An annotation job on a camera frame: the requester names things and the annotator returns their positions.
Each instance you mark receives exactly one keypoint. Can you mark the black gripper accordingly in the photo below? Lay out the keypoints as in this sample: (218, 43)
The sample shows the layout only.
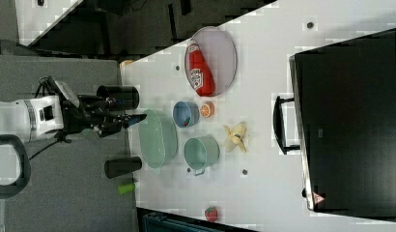
(90, 112)

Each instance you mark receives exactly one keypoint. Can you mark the yellow plush peeled banana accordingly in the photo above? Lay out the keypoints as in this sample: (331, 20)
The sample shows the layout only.
(234, 138)

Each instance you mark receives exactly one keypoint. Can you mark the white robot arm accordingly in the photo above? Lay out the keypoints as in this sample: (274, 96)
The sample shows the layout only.
(57, 117)

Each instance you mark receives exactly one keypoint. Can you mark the black pot upper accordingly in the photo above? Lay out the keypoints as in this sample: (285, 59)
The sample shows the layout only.
(128, 93)

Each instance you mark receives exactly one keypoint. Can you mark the green perforated colander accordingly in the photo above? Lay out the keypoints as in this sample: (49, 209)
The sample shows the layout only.
(158, 138)

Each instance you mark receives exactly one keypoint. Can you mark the black cup lower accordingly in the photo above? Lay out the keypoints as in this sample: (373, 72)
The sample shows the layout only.
(119, 167)

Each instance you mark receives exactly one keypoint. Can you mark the blue small bowl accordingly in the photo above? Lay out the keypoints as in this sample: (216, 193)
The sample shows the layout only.
(183, 110)

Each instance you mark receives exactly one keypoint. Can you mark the small strawberry in bowl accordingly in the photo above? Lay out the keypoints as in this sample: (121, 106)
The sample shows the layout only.
(186, 122)

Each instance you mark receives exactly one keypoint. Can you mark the green toy vegetable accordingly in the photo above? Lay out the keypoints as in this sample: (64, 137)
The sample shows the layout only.
(126, 188)

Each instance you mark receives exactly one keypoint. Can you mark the orange slice toy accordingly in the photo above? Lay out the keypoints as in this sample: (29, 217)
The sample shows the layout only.
(207, 109)

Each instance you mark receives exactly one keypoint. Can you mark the red plush ketchup bottle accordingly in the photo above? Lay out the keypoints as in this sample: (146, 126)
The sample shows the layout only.
(199, 73)

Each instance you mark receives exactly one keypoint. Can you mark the grey round plate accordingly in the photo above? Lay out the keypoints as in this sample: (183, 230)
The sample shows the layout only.
(220, 54)

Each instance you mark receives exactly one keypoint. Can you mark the red plush strawberry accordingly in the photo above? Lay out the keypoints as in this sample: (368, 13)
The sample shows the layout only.
(211, 214)

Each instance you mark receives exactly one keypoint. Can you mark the green cup with handle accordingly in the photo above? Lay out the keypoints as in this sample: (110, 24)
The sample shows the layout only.
(200, 153)

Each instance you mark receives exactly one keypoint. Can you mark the blue metal frame rail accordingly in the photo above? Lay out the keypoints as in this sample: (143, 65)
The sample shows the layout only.
(160, 223)

